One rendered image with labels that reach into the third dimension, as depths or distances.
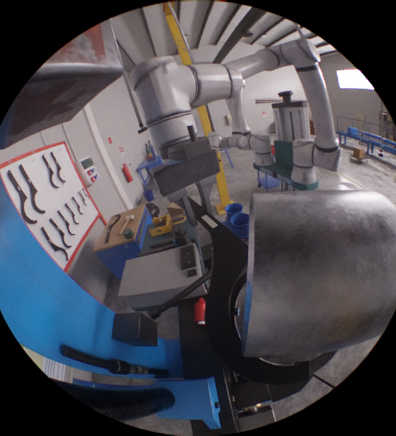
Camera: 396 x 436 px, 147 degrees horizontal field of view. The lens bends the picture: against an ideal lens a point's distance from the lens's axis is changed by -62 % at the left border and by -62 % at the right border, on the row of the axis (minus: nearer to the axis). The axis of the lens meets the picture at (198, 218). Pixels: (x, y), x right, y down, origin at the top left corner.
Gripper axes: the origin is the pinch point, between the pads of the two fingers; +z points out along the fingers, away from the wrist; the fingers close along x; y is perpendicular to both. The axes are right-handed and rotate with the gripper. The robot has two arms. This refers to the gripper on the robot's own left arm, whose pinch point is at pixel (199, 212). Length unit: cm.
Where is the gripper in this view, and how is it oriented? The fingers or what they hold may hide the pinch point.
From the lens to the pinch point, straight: 35.9
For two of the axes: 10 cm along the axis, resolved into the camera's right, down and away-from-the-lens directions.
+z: 2.6, 7.9, 5.5
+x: -8.7, 4.4, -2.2
